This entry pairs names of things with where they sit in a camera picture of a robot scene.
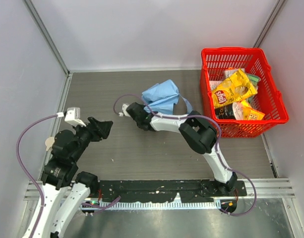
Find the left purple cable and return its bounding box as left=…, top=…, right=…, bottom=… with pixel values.
left=15, top=113, right=122, bottom=238

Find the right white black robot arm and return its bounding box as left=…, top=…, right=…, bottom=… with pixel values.
left=122, top=103, right=238, bottom=195

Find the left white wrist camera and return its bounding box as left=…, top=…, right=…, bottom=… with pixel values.
left=64, top=107, right=86, bottom=128

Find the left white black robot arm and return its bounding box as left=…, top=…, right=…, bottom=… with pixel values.
left=24, top=114, right=113, bottom=238

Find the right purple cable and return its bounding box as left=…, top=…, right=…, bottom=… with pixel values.
left=113, top=93, right=258, bottom=219

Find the black snack bag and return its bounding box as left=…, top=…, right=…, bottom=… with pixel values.
left=215, top=103, right=236, bottom=119

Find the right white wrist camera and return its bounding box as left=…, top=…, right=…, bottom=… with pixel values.
left=119, top=103, right=130, bottom=117

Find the white red snack packet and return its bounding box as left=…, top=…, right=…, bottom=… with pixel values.
left=209, top=80, right=222, bottom=91

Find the yellow Lays chip bag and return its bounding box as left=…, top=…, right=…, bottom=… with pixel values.
left=211, top=68, right=258, bottom=109

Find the purple cable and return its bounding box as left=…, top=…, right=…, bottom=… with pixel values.
left=15, top=113, right=122, bottom=238
left=113, top=93, right=258, bottom=219

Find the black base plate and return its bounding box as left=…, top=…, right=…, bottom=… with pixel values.
left=92, top=179, right=247, bottom=203

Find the green snack packet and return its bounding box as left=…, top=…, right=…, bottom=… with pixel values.
left=246, top=73, right=261, bottom=86

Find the light blue folding umbrella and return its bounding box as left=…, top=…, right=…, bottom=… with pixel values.
left=141, top=79, right=192, bottom=115

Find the aluminium front rail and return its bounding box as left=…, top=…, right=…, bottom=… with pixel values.
left=80, top=200, right=221, bottom=211

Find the yellow orange snack bag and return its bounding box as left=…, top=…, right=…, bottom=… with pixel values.
left=233, top=100, right=265, bottom=120

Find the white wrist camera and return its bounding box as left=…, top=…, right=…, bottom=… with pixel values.
left=119, top=103, right=130, bottom=117
left=64, top=107, right=86, bottom=128

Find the red plastic shopping basket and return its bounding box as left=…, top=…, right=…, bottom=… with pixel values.
left=200, top=47, right=289, bottom=138

